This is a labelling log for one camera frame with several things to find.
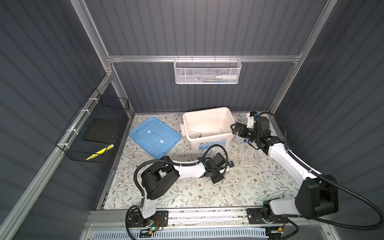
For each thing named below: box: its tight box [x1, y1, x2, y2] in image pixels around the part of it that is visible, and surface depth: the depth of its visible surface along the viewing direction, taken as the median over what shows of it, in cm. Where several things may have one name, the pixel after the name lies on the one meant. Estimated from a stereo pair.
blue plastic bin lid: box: [129, 117, 182, 159], surface depth 108 cm
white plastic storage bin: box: [180, 106, 238, 151], surface depth 101 cm
